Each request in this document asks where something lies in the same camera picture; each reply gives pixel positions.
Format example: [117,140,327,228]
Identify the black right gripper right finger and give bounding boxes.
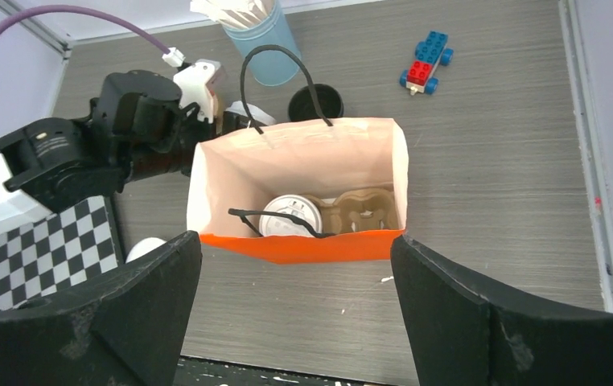
[390,236,613,385]

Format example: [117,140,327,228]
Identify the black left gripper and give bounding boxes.
[90,70,234,179]

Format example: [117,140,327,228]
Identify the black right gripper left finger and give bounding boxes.
[0,231,202,385]

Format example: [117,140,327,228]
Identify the stack of white lids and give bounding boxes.
[125,237,166,263]

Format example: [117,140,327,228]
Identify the single brown cup carrier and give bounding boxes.
[305,187,400,235]

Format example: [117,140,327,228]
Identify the white plastic cup lid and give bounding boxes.
[258,195,323,236]

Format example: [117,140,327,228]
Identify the orange paper takeout bag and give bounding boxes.
[186,113,409,264]

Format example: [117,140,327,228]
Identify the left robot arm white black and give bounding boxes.
[0,60,225,235]

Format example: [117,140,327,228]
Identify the black white checkerboard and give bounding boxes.
[0,196,125,310]

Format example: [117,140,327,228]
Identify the blue cylindrical holder cup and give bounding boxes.
[222,0,303,88]

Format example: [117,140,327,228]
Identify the blue red toy blocks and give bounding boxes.
[399,31,454,96]

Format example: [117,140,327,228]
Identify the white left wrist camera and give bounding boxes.
[162,47,225,124]

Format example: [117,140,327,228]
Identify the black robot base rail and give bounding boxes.
[173,356,376,386]

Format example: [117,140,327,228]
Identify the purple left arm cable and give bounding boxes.
[0,4,175,161]

